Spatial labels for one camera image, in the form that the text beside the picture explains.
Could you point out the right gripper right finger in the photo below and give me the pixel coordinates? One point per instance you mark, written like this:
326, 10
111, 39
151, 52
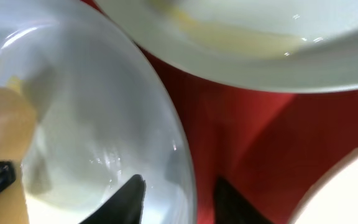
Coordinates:
230, 207

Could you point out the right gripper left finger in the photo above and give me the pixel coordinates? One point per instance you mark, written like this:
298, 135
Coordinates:
124, 207

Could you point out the green and yellow sponge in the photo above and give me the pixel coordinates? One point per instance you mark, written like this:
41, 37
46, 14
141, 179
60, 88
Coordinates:
17, 125

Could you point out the light blue plate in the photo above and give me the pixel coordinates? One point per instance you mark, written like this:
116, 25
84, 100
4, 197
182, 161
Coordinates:
104, 115

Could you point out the white plate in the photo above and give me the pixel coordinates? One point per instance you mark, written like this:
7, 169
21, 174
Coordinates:
333, 198

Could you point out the light green plate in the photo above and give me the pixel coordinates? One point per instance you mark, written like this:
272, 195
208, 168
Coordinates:
301, 46

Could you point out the red plastic tray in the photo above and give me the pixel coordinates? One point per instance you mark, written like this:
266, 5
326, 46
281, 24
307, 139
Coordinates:
270, 146

